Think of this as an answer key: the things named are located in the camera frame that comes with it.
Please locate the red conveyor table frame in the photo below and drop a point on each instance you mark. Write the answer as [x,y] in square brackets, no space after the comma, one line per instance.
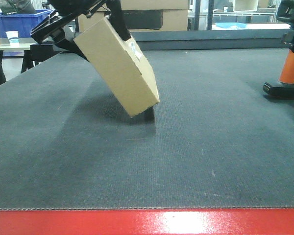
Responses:
[149,222]

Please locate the orange black barcode scanner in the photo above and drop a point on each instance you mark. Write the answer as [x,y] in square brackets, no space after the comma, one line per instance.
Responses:
[284,87]

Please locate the large cardboard box background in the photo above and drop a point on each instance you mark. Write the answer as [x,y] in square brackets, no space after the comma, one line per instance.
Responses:
[155,15]

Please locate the white paper cup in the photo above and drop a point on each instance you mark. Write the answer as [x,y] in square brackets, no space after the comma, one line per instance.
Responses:
[13,37]

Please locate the black bag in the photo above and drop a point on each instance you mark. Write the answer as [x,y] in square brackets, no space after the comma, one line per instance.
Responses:
[9,7]

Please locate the dark grey conveyor belt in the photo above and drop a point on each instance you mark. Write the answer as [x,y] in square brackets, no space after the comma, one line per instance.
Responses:
[216,140]

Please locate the light blue tray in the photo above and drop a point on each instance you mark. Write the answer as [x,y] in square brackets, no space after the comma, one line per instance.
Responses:
[231,26]

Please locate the blue bin with bag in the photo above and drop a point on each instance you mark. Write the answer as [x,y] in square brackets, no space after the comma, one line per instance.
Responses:
[22,23]

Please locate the small cardboard package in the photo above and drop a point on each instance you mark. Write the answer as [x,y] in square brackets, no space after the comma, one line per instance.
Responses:
[122,65]

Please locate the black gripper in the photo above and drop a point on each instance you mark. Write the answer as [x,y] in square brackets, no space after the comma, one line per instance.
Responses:
[66,11]

